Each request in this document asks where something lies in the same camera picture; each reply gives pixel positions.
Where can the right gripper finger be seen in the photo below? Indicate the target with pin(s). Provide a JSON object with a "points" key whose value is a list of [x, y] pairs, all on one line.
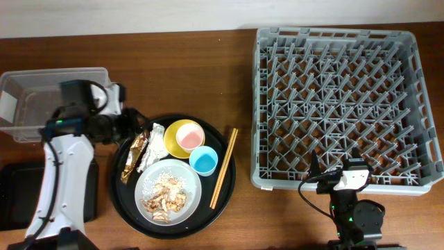
{"points": [[355, 154], [314, 169]]}

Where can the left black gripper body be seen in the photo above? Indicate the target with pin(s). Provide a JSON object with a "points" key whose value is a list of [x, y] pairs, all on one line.
{"points": [[128, 122]]}

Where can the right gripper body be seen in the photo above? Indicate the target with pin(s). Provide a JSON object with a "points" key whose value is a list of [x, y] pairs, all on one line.
{"points": [[329, 180]]}

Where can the gold snack wrapper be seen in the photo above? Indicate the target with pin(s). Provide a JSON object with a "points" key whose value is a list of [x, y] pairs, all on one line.
{"points": [[136, 148]]}

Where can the wooden chopstick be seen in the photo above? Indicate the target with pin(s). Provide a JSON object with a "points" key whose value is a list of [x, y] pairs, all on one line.
{"points": [[225, 163], [227, 166]]}

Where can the blue cup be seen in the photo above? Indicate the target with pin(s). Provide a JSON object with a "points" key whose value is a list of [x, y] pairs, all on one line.
{"points": [[204, 160]]}

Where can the pink cup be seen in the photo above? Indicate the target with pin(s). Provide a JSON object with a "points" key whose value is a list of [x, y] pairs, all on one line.
{"points": [[190, 136]]}

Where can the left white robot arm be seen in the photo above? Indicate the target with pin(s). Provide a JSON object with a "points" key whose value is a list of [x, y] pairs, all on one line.
{"points": [[58, 221]]}

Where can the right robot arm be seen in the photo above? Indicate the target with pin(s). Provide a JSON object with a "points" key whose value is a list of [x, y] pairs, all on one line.
{"points": [[358, 222]]}

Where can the grey dishwasher rack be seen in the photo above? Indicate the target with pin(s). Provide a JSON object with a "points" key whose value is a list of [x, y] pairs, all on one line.
{"points": [[329, 91]]}

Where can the clear plastic bin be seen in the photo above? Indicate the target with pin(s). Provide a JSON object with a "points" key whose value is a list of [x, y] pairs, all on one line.
{"points": [[30, 97]]}

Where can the black rectangular bin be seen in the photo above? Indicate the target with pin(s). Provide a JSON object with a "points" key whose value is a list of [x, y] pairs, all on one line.
{"points": [[20, 190]]}

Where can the yellow bowl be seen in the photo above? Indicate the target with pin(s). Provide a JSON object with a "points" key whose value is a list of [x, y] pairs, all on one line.
{"points": [[170, 139]]}

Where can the round black tray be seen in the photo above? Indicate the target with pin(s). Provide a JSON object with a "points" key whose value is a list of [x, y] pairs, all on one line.
{"points": [[123, 199]]}

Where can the food scraps with rice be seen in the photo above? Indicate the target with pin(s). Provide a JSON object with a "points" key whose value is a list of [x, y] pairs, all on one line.
{"points": [[164, 196]]}

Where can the grey plate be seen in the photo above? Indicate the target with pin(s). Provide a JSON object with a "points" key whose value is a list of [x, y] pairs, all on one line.
{"points": [[178, 168]]}

